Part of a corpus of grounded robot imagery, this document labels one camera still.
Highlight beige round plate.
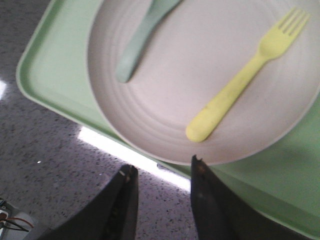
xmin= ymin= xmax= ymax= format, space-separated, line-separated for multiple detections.
xmin=87 ymin=0 xmax=320 ymax=165

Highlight red and black wires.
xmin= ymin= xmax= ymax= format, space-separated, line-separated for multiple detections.
xmin=0 ymin=198 xmax=35 ymax=233

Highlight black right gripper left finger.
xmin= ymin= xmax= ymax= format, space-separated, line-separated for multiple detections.
xmin=40 ymin=164 xmax=139 ymax=240

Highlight light green tray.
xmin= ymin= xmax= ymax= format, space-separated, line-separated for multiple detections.
xmin=16 ymin=0 xmax=320 ymax=240

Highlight pale green spoon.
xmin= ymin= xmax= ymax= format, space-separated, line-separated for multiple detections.
xmin=115 ymin=0 xmax=181 ymax=83

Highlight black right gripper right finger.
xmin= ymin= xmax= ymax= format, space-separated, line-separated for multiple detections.
xmin=190 ymin=155 xmax=307 ymax=240

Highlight yellow plastic fork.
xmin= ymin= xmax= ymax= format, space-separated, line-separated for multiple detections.
xmin=185 ymin=7 xmax=311 ymax=143

